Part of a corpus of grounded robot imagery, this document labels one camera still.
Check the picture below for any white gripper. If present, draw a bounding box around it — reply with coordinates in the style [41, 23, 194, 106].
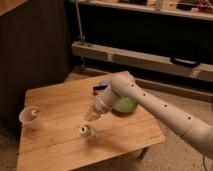
[85, 89, 115, 121]

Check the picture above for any small clear plastic bottle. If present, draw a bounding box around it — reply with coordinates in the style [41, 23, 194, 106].
[79, 125, 96, 138]

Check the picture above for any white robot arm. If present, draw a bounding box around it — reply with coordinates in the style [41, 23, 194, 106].
[85, 72, 213, 160]

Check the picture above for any wooden table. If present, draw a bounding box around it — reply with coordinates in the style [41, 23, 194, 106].
[17, 75, 165, 171]

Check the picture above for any green bowl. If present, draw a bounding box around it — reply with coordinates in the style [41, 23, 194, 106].
[112, 97, 137, 113]

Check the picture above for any dark small object on table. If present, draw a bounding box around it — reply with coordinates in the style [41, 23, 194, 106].
[93, 80, 110, 95]

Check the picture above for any white paper cup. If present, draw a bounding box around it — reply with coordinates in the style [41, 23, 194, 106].
[19, 106, 42, 130]

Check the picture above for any metal pole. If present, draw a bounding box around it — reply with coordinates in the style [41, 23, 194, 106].
[75, 0, 85, 45]

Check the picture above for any wooden shelf unit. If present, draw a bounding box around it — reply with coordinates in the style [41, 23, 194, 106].
[66, 0, 213, 99]

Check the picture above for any black handle on shelf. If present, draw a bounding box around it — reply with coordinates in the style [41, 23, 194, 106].
[170, 57, 201, 68]

